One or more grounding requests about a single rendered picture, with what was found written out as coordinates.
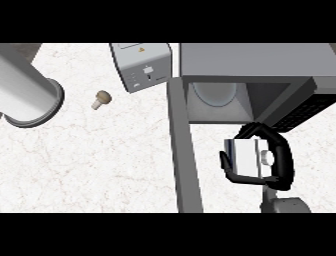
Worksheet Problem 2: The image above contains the grey microwave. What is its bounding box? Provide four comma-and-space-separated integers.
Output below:
178, 43, 336, 134

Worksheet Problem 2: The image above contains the grey toaster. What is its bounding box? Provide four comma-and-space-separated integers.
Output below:
109, 43, 174, 94

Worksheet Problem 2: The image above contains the beige mushroom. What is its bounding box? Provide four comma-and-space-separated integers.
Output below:
89, 90, 113, 111

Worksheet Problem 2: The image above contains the white paper towel roll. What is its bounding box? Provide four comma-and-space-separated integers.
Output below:
0, 43, 66, 129

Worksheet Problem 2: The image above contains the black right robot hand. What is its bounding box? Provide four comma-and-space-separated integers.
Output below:
218, 122, 295, 192

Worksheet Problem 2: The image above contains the white milk carton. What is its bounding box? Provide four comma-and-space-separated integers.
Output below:
222, 137, 275, 178

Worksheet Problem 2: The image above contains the grey microwave door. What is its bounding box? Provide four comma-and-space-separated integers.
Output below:
165, 77, 205, 214

